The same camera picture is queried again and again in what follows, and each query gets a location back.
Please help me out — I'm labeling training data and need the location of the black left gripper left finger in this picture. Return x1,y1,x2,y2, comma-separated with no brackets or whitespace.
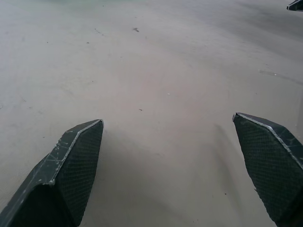
0,119,104,227

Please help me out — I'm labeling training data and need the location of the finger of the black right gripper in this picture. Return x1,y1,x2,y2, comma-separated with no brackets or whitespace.
286,0,303,12

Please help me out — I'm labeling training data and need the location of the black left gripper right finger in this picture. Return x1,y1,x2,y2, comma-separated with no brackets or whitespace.
232,112,303,227

